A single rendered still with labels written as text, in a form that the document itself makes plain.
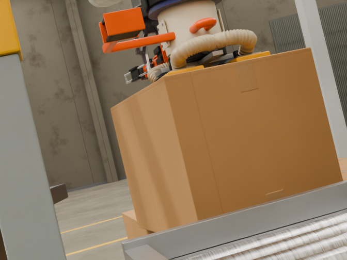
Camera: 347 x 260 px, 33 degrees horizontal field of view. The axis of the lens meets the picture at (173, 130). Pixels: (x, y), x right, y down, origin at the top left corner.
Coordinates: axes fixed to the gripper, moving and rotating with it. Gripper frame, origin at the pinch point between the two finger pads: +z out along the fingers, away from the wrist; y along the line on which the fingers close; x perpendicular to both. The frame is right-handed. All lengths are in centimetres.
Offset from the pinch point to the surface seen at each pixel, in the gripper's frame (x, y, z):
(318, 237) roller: -94, 1, 53
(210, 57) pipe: -56, 1, 9
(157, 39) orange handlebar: -47.5, -10.2, -0.2
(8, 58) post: -139, -49, 15
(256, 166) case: -71, 0, 38
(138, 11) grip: -77, -20, -2
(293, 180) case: -70, 9, 44
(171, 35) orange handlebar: -47.4, -5.9, -0.4
